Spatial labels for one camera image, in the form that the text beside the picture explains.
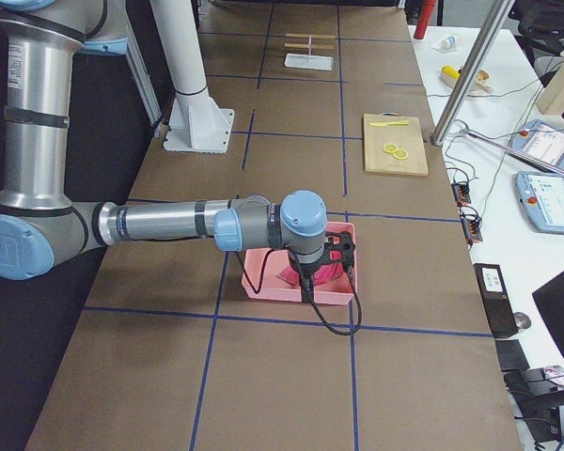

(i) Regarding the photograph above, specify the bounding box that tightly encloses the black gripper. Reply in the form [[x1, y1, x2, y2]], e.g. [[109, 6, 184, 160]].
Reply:
[[289, 251, 327, 286]]

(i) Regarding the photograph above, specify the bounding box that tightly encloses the pink grey cleaning cloth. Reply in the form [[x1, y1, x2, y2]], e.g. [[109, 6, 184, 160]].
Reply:
[[276, 263, 343, 287]]

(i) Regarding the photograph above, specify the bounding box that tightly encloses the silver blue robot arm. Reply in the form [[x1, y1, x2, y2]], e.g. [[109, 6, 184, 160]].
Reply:
[[0, 1, 329, 280]]

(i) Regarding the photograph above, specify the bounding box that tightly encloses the pink plastic bin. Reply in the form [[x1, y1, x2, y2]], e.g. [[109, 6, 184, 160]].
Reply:
[[242, 248, 353, 305]]

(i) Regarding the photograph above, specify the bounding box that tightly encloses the lemon slice near knife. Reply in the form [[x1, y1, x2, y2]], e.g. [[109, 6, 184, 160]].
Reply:
[[383, 143, 398, 154]]

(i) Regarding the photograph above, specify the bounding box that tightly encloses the lemon slice near logo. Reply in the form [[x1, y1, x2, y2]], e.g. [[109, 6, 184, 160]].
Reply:
[[393, 148, 409, 161]]

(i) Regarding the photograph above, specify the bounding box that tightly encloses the bamboo cutting board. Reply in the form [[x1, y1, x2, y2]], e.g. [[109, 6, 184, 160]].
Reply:
[[363, 114, 429, 177]]

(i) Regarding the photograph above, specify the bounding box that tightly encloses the yellow plastic knife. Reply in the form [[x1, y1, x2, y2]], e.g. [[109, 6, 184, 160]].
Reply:
[[368, 119, 410, 128]]

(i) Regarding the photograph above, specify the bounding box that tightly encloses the black rectangular power box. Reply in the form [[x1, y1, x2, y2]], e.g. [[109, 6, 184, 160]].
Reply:
[[473, 263, 518, 339]]

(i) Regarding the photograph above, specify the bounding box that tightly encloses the white towel rack tray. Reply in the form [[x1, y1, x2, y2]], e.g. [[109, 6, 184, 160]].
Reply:
[[284, 53, 334, 71]]

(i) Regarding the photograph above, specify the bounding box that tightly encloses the inner wooden rack rod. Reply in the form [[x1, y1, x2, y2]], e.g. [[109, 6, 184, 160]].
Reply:
[[284, 42, 336, 51]]

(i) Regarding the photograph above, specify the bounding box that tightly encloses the silver metal rod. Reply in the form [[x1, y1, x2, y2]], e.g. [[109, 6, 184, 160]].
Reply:
[[460, 129, 564, 176]]

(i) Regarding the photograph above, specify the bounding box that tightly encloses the near blue teach pendant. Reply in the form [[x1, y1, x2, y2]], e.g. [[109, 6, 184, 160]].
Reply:
[[514, 171, 564, 235]]

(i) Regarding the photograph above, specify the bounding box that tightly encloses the blue teach pendant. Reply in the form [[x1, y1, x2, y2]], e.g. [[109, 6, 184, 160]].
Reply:
[[514, 171, 564, 235], [509, 119, 564, 168]]

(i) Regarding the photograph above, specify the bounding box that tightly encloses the brown dustpan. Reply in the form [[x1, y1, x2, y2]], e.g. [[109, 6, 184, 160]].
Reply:
[[440, 65, 495, 98]]

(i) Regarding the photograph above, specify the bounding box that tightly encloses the far blue teach pendant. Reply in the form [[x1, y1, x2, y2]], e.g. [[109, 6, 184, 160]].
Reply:
[[509, 119, 564, 168]]

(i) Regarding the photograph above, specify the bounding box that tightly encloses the white blue tube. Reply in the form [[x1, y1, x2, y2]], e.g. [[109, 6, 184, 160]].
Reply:
[[439, 34, 460, 52]]

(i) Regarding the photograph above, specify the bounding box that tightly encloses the black office chair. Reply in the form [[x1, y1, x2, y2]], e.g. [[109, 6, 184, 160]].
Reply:
[[509, 0, 564, 63]]

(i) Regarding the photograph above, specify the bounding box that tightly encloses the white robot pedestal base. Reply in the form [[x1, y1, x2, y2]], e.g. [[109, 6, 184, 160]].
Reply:
[[151, 1, 235, 154]]

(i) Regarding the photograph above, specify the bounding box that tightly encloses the aluminium frame post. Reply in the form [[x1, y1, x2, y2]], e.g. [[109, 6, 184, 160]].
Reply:
[[431, 0, 514, 147]]

